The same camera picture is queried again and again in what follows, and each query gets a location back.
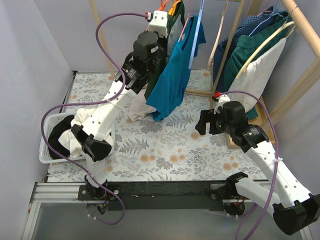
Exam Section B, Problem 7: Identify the teal blue t shirt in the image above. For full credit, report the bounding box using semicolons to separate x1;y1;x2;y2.
146;15;198;121

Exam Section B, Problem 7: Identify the yellow plastic hanger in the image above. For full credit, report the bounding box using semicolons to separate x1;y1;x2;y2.
168;0;183;16

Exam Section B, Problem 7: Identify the dark green raglan shirt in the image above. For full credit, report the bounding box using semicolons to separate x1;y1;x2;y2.
144;1;185;100

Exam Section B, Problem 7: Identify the pink wire hanger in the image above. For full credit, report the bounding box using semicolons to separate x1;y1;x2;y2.
178;0;193;42

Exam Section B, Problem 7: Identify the light blue hanger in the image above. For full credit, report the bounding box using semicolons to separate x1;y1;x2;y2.
188;0;206;70

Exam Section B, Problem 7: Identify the beige wooden hanger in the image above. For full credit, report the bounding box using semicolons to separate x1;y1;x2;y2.
207;0;229;70

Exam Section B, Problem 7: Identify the black daisy t shirt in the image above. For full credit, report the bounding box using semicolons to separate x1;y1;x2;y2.
47;114;76;160

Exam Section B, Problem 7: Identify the white t shirt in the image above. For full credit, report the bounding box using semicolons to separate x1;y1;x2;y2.
59;104;120;162

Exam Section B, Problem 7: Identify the orange plastic hanger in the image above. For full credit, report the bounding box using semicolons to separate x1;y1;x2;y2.
158;0;169;11

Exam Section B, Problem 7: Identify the cream t shirt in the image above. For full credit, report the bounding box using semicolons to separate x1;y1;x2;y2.
128;89;156;122

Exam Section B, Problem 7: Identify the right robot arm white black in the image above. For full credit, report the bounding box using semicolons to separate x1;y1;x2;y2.
195;99;320;236

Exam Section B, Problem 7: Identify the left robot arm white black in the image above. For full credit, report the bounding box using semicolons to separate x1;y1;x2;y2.
71;31;168;200

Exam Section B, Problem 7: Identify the cream plastic hanger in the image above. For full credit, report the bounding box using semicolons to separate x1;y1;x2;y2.
234;21;295;80

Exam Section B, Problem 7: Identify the blue checked shirt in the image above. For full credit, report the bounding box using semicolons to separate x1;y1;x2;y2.
212;5;283;96

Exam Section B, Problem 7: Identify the wooden clothes rack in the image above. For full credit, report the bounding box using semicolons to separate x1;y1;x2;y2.
88;0;320;150

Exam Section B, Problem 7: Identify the floral table cloth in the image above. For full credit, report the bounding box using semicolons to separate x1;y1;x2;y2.
47;73;267;183

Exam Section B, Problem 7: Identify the white garment right rack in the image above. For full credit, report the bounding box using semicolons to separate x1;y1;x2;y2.
223;37;287;98

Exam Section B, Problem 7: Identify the teal green garment right rack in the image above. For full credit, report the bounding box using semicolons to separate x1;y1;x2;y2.
221;11;293;120

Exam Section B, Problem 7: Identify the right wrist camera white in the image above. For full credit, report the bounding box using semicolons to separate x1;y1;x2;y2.
214;94;231;114

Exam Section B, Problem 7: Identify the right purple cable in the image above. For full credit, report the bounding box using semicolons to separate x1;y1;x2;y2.
214;90;280;240

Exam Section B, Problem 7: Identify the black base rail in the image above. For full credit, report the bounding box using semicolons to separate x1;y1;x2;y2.
77;180;256;212

